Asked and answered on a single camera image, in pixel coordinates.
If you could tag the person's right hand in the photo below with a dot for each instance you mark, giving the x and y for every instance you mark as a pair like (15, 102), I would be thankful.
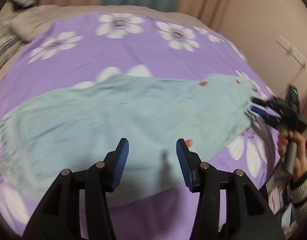
(300, 165)

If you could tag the white wall power strip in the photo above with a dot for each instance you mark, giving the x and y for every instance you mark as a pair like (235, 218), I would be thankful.
(293, 51)

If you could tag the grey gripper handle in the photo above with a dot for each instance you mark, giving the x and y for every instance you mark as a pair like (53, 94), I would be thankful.
(290, 157)

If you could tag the striped sweater right forearm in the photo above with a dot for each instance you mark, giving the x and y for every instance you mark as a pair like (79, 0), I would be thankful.
(299, 193)

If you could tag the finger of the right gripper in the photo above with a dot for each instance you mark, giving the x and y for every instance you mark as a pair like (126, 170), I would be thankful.
(259, 111)
(260, 102)

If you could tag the plaid pillow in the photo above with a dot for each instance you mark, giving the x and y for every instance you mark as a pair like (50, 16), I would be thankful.
(10, 43)

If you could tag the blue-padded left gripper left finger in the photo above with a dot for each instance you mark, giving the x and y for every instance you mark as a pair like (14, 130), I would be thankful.
(102, 178)

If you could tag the purple floral bed sheet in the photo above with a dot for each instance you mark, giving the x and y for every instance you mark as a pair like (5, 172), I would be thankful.
(169, 214)

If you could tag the light blue denim pants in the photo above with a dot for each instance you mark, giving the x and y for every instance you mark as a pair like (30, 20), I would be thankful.
(74, 128)

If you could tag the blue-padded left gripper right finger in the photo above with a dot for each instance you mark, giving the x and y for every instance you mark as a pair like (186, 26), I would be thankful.
(201, 177)

